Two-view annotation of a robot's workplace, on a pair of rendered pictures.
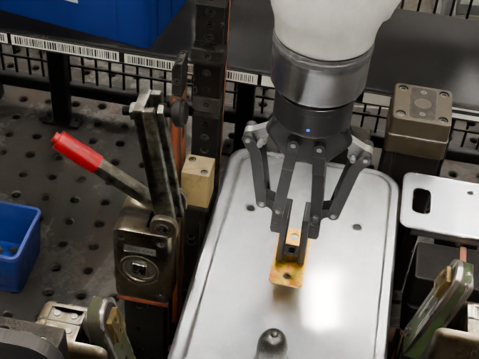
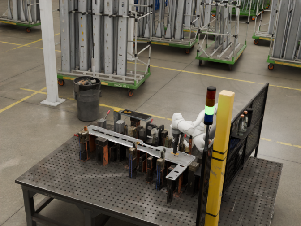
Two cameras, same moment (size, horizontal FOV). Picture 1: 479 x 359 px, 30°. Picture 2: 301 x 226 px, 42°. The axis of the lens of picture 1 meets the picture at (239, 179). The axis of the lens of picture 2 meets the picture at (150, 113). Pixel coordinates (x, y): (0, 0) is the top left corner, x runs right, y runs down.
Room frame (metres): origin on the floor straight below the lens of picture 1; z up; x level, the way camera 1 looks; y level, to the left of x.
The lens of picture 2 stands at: (1.72, -3.43, 3.08)
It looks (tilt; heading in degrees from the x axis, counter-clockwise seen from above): 25 degrees down; 112
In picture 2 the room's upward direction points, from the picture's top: 2 degrees clockwise
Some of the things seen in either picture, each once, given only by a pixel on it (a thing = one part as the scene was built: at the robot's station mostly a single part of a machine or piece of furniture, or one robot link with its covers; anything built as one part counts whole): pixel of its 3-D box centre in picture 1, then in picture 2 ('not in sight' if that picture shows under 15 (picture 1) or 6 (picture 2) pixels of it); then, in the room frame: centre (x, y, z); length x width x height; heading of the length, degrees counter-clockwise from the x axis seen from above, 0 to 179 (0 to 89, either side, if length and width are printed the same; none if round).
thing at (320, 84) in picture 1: (320, 59); (176, 130); (0.67, -0.06, 1.30); 0.09 x 0.09 x 0.06
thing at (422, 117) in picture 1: (398, 200); (192, 179); (0.92, -0.23, 0.88); 0.08 x 0.08 x 0.36; 82
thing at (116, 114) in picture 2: not in sight; (117, 127); (-0.23, 0.40, 0.92); 0.08 x 0.08 x 0.44; 82
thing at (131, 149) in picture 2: not in sight; (132, 162); (0.24, -0.18, 0.87); 0.12 x 0.09 x 0.35; 82
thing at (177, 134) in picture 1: (176, 216); (189, 155); (0.79, 0.08, 0.95); 0.03 x 0.01 x 0.50; 172
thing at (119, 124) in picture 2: not in sight; (120, 137); (-0.10, 0.21, 0.90); 0.13 x 0.10 x 0.41; 82
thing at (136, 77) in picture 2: not in sight; (102, 46); (-2.31, 3.77, 0.88); 1.93 x 1.01 x 1.76; 5
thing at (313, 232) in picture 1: (323, 219); not in sight; (0.66, -0.09, 1.09); 0.03 x 0.01 x 0.05; 82
